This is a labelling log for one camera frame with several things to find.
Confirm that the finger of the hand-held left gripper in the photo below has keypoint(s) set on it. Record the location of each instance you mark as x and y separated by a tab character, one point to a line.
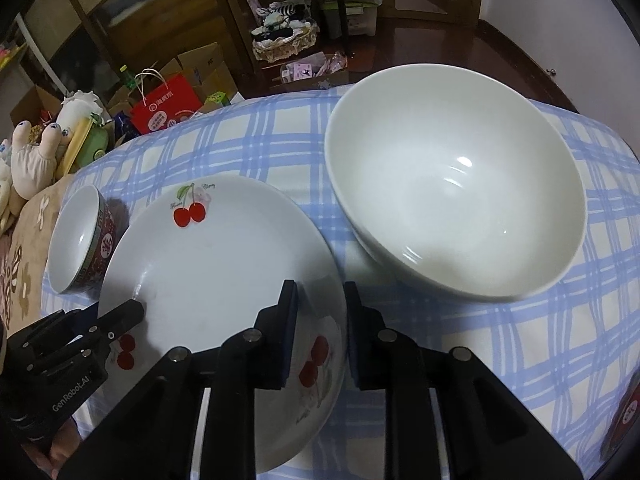
125	317

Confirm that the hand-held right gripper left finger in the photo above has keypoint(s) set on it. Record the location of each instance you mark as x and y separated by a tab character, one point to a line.
287	340

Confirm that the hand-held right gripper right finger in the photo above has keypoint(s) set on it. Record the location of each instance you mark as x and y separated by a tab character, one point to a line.
352	340

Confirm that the white cherry print plate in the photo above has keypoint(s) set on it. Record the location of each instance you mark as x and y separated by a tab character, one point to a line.
210	280

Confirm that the small red patterned bowl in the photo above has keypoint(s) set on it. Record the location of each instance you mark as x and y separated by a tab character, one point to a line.
625	420

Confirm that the person's left hand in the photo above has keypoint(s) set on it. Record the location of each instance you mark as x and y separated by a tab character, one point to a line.
57	450

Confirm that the yellow green bag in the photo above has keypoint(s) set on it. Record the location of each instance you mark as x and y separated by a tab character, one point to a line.
90	145

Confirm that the white haired plush doll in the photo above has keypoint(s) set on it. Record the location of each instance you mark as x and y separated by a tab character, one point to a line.
35	165

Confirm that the blue plaid cloth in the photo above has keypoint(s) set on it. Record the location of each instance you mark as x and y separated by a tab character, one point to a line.
270	135

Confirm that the red paper bag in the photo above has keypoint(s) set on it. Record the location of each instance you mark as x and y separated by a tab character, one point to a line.
165	107

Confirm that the open cardboard box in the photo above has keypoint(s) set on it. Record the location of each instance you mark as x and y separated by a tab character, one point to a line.
35	105

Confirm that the green glass bottle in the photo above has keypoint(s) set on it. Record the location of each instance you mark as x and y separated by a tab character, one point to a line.
127	80

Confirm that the low box of pink packets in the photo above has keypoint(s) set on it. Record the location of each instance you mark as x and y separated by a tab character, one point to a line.
305	70

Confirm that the lace trimmed basket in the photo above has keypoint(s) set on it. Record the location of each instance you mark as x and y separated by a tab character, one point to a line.
285	47

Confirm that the wooden wardrobe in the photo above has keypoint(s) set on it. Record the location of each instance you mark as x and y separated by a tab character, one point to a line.
150	10

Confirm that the clear plastic storage box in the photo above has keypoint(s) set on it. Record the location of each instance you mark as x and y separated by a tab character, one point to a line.
362	15

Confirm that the small folding table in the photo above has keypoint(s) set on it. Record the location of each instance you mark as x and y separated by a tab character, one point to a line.
344	10

